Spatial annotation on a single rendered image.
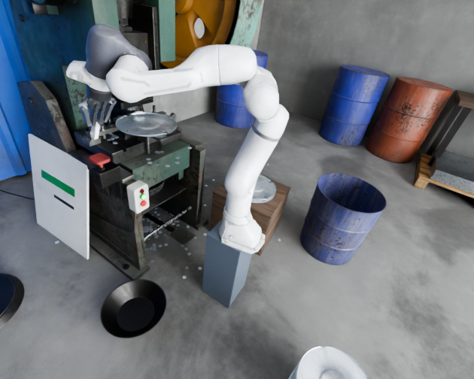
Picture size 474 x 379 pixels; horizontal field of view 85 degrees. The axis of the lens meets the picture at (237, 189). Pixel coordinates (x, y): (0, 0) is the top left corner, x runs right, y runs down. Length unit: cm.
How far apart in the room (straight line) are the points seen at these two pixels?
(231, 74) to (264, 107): 14
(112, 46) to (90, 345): 123
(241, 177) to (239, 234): 31
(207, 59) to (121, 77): 24
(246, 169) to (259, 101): 26
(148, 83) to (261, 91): 31
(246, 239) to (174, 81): 70
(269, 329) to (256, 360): 17
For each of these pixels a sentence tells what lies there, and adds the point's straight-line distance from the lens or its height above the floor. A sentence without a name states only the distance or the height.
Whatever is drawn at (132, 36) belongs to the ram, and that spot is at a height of 116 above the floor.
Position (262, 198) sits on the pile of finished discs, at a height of 38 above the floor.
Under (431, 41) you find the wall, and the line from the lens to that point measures 413.
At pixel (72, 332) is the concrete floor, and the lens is 157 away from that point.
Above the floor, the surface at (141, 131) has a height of 78.
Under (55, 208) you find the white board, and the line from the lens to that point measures 188.
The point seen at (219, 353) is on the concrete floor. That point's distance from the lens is 143.
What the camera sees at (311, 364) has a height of 24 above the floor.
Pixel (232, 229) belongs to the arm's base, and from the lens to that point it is 115.
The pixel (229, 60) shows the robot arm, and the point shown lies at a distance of 82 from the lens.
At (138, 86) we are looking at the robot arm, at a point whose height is 111.
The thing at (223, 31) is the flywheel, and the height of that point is 121.
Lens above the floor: 132
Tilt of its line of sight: 35 degrees down
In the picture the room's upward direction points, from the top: 9 degrees clockwise
